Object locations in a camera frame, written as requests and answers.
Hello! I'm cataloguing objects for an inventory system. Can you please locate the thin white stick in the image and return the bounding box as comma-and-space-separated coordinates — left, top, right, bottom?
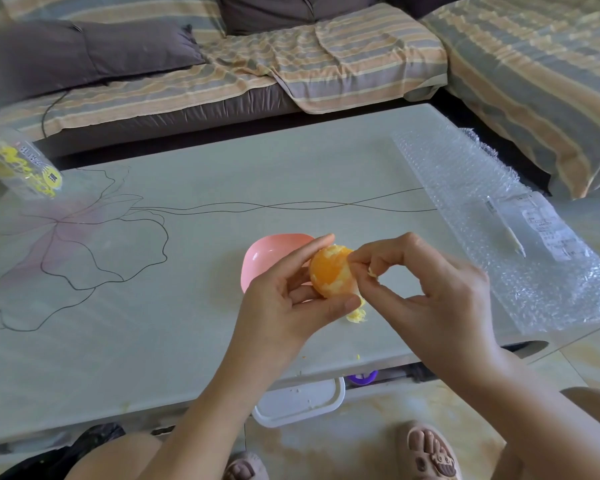
485, 197, 527, 258

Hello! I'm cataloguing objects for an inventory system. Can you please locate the clear plastic bag paper label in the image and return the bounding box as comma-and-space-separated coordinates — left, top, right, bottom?
485, 193, 593, 263

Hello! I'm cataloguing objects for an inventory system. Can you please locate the black cable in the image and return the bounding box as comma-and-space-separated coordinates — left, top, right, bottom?
41, 89, 71, 141

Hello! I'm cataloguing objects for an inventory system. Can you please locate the person's left leg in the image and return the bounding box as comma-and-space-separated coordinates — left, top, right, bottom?
65, 432, 163, 480

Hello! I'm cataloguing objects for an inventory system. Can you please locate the grey flat pillow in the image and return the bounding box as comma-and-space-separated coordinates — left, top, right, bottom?
0, 19, 209, 113

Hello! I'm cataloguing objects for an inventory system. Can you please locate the person's left foot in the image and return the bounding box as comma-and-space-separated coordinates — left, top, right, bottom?
222, 452, 270, 480

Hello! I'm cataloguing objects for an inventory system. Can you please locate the dark brown sofa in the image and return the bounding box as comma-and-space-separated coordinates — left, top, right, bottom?
35, 84, 553, 195

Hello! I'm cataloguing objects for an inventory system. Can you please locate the grey upright cushion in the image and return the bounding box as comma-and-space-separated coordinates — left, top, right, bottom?
215, 0, 383, 37

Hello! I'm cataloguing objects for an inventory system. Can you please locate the person's right foot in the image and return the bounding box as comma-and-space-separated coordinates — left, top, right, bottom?
399, 420, 463, 480

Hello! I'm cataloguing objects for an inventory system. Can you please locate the striped sofa sheet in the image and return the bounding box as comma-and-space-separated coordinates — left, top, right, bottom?
0, 2, 449, 143
421, 0, 600, 201

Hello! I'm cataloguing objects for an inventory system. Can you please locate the purple plastic ring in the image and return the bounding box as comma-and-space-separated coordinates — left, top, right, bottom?
346, 369, 380, 387

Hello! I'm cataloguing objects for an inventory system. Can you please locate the person's leg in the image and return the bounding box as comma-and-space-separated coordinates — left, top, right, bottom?
65, 432, 163, 480
489, 387, 600, 480

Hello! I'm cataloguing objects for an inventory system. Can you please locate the clear bubble wrap sheet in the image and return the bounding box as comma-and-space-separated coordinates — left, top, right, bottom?
392, 128, 600, 335

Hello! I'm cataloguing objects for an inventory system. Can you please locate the person's right hand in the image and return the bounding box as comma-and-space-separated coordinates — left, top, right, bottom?
347, 232, 506, 383

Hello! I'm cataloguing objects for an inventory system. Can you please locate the black box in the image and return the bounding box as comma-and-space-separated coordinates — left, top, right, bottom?
409, 362, 439, 385

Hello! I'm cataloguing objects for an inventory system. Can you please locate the clear bottle yellow label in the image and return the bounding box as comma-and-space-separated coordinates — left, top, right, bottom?
0, 117, 63, 201

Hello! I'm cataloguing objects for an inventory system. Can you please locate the person's left hand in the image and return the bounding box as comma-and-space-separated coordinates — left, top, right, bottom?
215, 233, 362, 395

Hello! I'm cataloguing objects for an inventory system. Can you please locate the person's left forearm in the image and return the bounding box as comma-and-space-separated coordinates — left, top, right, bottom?
137, 367, 276, 480

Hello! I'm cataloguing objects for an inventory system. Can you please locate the orange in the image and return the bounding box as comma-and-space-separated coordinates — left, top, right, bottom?
308, 243, 360, 301

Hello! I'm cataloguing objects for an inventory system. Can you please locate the white plastic container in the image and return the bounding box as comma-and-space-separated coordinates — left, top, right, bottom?
251, 377, 347, 429

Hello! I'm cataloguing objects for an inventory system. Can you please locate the pink plastic dish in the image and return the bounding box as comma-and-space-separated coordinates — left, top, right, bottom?
239, 233, 316, 295

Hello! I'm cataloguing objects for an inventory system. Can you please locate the person's right leg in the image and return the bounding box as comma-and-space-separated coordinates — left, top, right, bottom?
489, 387, 600, 480

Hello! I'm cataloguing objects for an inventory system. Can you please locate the small white pith clump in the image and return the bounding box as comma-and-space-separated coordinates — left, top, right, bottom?
345, 295, 369, 325

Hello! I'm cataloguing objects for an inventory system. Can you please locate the person's foot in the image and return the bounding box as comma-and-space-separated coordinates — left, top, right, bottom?
399, 420, 463, 480
222, 452, 270, 480

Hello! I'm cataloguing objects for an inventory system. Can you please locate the black plastic bag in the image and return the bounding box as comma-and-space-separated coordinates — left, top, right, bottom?
0, 423, 126, 480

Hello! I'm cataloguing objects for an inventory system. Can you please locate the dark purple cushion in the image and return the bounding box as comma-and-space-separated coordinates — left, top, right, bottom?
385, 0, 476, 21

